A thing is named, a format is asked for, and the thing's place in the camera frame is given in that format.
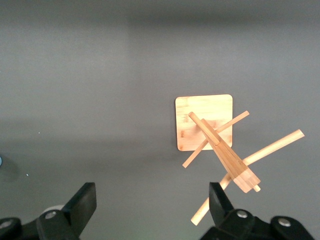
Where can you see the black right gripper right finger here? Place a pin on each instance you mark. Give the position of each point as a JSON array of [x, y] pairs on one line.
[[225, 220]]

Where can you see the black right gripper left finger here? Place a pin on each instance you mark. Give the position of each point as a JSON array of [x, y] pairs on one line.
[[75, 215]]

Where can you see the light blue cup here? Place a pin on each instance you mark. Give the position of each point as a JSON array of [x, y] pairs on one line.
[[1, 161]]

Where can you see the wooden cup rack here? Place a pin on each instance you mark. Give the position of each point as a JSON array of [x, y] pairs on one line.
[[205, 110]]

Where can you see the dark grey table mat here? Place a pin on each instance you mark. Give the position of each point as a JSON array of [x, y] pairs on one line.
[[100, 75]]

